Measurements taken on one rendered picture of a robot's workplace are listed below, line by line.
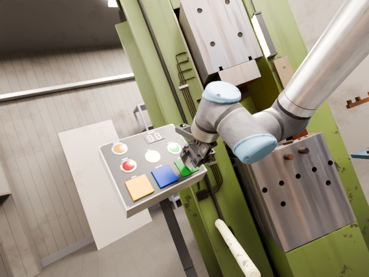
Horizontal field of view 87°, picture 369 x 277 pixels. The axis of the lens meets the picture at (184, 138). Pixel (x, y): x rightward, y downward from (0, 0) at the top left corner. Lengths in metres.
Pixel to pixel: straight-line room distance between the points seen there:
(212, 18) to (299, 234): 1.11
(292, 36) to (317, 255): 1.16
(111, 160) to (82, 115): 3.68
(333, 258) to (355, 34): 1.01
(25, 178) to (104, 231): 1.65
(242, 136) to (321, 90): 0.18
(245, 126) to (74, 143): 3.71
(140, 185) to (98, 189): 3.09
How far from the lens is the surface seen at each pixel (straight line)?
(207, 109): 0.50
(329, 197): 1.17
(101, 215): 3.75
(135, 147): 0.80
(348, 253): 1.29
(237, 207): 1.18
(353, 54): 0.46
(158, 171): 0.74
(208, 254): 1.74
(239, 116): 0.47
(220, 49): 1.08
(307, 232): 1.14
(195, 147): 0.65
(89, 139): 4.01
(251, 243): 1.27
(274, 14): 1.46
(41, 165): 4.33
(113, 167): 0.75
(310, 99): 0.50
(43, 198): 4.33
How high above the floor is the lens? 1.10
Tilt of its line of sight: 1 degrees up
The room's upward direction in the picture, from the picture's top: 21 degrees counter-clockwise
